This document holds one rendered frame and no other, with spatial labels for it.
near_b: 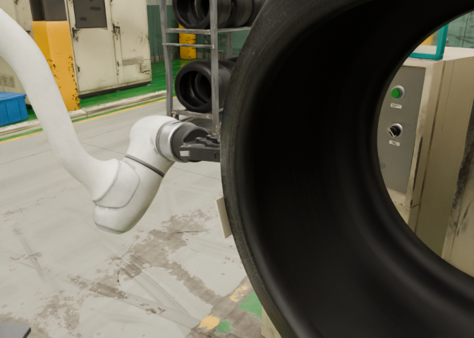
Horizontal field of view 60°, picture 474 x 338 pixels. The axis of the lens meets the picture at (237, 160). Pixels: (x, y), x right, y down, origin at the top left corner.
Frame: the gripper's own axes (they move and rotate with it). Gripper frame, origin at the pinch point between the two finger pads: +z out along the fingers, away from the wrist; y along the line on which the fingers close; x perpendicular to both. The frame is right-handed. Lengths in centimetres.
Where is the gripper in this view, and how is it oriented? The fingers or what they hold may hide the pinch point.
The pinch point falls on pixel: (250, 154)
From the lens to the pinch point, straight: 72.2
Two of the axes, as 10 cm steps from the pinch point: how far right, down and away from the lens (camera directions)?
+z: 6.3, 1.3, -7.7
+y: 7.7, -2.2, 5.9
